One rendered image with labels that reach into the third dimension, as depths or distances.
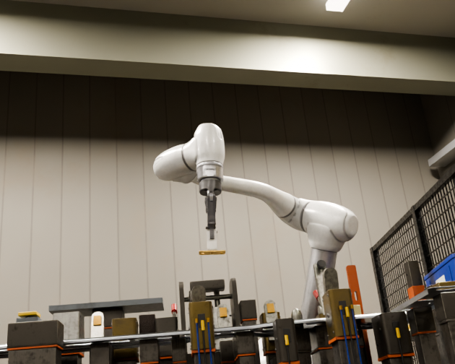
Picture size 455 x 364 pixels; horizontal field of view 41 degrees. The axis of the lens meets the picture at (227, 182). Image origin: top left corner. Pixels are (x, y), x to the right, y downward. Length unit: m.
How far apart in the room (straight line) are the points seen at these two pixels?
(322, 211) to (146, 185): 2.51
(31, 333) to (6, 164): 3.16
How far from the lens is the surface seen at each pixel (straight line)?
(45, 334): 1.57
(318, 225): 2.29
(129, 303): 2.04
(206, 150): 1.99
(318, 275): 1.98
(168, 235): 4.49
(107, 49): 4.18
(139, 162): 4.68
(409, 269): 2.05
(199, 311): 1.53
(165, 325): 1.91
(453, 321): 1.47
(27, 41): 4.19
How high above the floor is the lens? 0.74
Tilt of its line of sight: 22 degrees up
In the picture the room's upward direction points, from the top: 5 degrees counter-clockwise
